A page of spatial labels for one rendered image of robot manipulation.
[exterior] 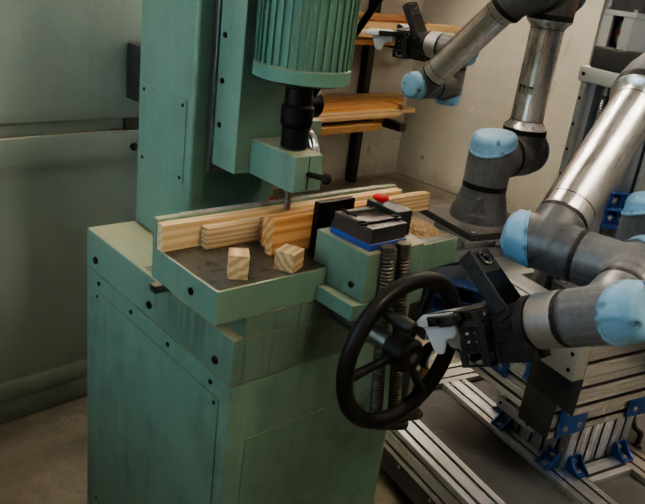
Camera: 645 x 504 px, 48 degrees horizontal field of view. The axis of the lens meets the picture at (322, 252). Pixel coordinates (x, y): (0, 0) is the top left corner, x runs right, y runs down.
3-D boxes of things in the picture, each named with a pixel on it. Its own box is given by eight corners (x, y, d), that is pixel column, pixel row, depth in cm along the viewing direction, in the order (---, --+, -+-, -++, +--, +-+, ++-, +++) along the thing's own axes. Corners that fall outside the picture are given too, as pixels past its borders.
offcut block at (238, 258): (247, 280, 118) (249, 256, 117) (227, 279, 118) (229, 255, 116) (246, 271, 122) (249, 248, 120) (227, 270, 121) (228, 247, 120)
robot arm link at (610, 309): (675, 319, 87) (649, 358, 82) (592, 326, 95) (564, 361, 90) (652, 262, 85) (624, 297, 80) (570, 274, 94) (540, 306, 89)
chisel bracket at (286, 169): (290, 202, 132) (295, 157, 129) (246, 180, 142) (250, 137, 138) (321, 197, 137) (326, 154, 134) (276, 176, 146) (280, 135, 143)
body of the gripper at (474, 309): (457, 368, 102) (528, 366, 93) (443, 309, 102) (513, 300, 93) (490, 354, 107) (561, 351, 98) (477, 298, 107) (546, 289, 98)
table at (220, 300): (247, 353, 109) (251, 318, 106) (149, 276, 129) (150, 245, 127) (490, 280, 147) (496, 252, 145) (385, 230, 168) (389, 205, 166)
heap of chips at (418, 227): (421, 238, 148) (423, 230, 147) (387, 222, 154) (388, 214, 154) (443, 233, 152) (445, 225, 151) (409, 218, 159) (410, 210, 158)
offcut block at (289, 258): (284, 261, 128) (286, 243, 127) (302, 266, 127) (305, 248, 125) (273, 268, 124) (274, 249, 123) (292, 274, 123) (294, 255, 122)
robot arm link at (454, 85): (420, 102, 208) (426, 63, 204) (444, 100, 215) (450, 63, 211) (441, 107, 203) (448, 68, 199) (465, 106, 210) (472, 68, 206)
